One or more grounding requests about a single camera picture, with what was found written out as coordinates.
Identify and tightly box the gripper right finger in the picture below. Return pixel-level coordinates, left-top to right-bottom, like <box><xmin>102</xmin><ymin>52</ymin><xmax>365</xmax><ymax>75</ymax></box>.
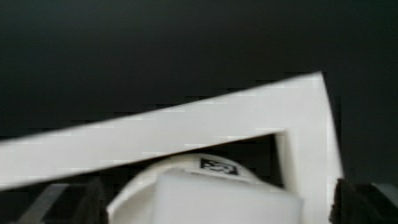
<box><xmin>329</xmin><ymin>179</ymin><xmax>398</xmax><ymax>224</ymax></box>

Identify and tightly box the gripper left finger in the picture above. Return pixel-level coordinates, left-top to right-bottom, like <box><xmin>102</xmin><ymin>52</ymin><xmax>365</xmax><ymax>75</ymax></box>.
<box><xmin>16</xmin><ymin>178</ymin><xmax>109</xmax><ymax>224</ymax></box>

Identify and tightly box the white stool leg with tag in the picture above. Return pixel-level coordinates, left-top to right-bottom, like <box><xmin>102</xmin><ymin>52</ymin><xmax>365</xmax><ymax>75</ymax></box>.
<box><xmin>150</xmin><ymin>169</ymin><xmax>308</xmax><ymax>224</ymax></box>

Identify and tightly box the white front rail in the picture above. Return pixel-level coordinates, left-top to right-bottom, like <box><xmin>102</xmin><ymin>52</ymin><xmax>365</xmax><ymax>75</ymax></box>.
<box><xmin>0</xmin><ymin>73</ymin><xmax>326</xmax><ymax>190</ymax></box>

